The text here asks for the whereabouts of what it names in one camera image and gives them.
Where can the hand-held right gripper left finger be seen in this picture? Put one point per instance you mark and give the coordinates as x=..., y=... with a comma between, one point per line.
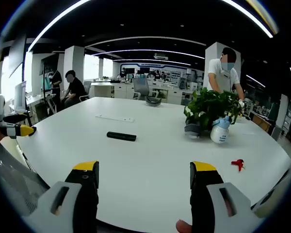
x=85, y=184

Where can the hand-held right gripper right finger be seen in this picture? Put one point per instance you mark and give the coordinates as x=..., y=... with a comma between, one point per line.
x=203, y=184

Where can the black remote control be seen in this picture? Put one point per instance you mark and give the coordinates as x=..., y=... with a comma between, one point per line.
x=121, y=136

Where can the person's right hand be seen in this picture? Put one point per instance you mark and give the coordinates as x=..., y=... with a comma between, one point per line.
x=183, y=227

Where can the computer monitor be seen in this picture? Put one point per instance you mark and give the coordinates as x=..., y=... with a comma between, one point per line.
x=20, y=95

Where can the small red plastic object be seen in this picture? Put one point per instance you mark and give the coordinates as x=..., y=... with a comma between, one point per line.
x=238, y=163

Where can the white perforated mesh basket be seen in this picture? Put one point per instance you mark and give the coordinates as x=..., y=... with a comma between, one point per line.
x=17, y=177

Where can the grey plant pot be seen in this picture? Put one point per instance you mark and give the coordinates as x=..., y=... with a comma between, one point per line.
x=191, y=131

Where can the dark office chair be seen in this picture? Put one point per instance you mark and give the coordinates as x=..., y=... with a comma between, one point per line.
x=271, y=196

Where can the grey office chair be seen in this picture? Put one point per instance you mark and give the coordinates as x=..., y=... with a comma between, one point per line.
x=140, y=87
x=86, y=88

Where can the green potted plant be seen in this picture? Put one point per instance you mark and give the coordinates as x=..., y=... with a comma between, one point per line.
x=208, y=104

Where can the grey headset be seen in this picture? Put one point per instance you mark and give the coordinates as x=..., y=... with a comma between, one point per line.
x=153, y=101

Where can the white cabinet row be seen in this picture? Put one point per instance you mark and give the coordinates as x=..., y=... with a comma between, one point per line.
x=121, y=91

